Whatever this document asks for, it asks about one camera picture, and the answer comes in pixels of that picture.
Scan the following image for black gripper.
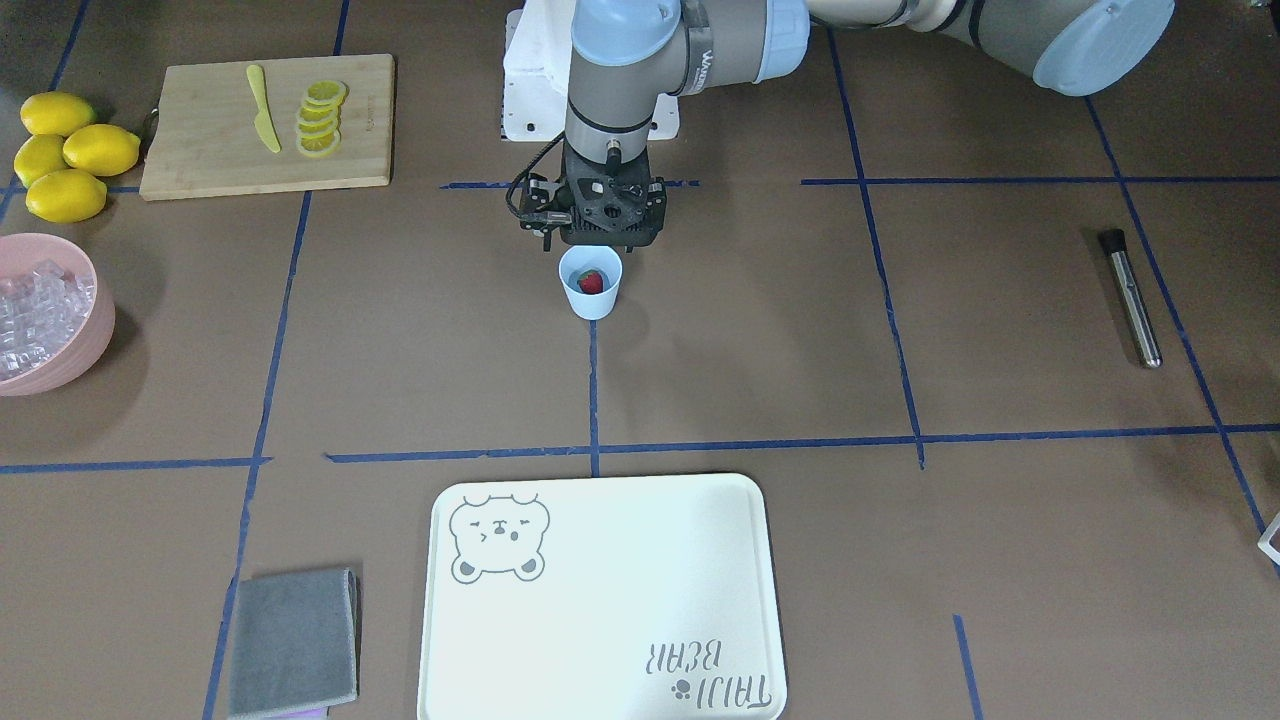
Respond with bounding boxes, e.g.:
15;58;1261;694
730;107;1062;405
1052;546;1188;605
556;150;667;251

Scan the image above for red strawberry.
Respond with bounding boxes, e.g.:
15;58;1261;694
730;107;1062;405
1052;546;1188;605
575;269;608;296

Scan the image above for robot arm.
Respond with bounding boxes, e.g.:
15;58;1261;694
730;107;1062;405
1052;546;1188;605
544;1;1175;249

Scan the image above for light blue plastic cup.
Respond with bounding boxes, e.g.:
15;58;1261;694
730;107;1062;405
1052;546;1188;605
558;245;625;322

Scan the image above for pink bowl of ice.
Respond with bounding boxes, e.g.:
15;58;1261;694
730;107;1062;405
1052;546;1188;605
1;233;116;397

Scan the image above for lemon slice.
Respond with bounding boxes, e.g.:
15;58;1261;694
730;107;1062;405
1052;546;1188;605
294;129;342;159
294;102;340;126
303;79;349;109
294;117;340;140

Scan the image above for yellow plastic knife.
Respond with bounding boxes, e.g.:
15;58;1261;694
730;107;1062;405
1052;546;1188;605
244;64;282;154

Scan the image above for cream bear serving tray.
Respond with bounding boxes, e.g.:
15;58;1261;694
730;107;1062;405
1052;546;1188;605
416;473;788;719

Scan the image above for bamboo cutting board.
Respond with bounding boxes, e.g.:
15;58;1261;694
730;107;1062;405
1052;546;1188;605
140;53;396;201

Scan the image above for steel muddler black tip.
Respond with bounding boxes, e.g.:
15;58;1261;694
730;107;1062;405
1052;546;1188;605
1097;228;1164;369

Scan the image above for whole yellow lemon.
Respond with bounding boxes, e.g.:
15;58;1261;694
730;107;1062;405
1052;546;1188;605
13;135;69;188
19;91;97;137
61;124;141;177
26;169;108;224

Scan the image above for grey folded cloth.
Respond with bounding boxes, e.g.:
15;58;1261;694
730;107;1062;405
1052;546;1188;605
227;566;358;719

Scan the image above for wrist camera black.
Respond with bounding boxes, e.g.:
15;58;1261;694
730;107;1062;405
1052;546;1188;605
509;173;668;252

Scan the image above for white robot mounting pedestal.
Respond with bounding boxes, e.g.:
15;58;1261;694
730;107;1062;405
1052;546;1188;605
500;1;681;142

